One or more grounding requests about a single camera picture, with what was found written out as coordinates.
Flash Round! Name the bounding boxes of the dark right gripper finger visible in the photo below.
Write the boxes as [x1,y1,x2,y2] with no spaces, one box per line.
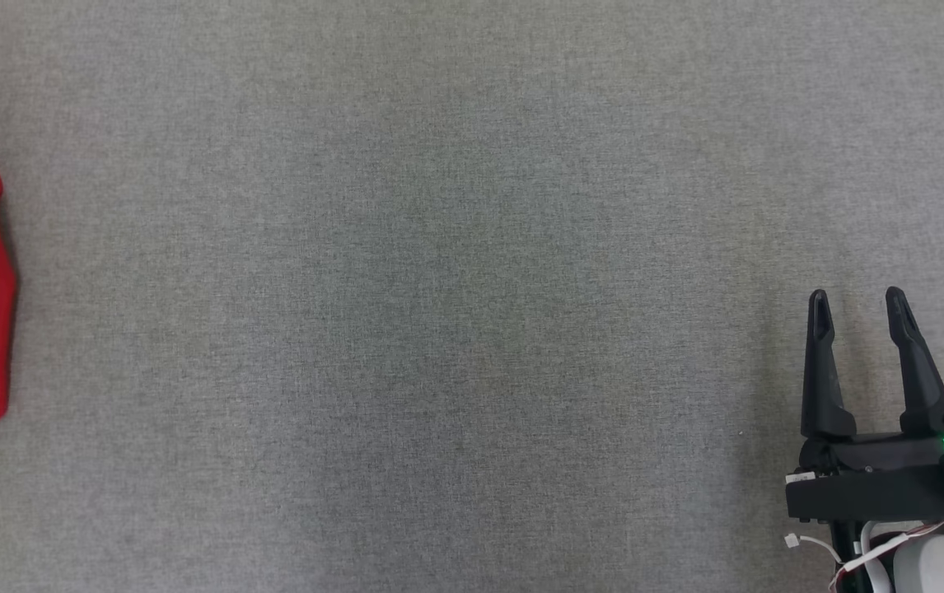
[801,289,858,439]
[886,287,944,436]

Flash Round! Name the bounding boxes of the red white twisted cable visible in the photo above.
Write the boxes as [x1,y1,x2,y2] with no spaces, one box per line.
[830,519,944,592]

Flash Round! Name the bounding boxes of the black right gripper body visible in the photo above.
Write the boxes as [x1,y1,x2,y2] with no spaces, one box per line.
[785,432,944,524]

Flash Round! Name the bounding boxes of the thin white cable with connector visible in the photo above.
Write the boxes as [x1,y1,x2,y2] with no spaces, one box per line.
[783,534,845,577]

